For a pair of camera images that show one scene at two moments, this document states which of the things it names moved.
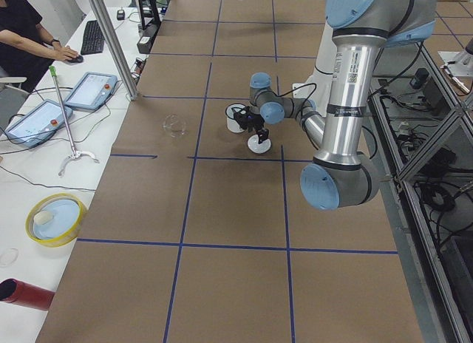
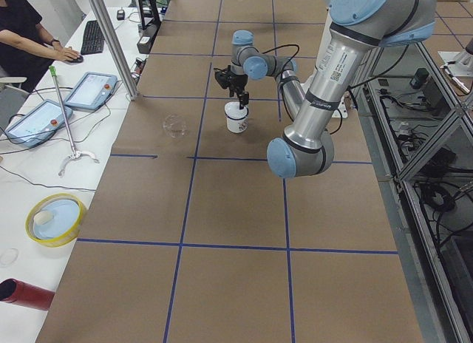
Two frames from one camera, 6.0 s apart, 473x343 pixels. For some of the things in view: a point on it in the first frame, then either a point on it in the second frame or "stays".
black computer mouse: x=78 y=59 stays
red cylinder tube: x=18 y=292 stays
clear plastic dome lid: x=174 y=126 stays
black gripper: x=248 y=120 to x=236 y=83
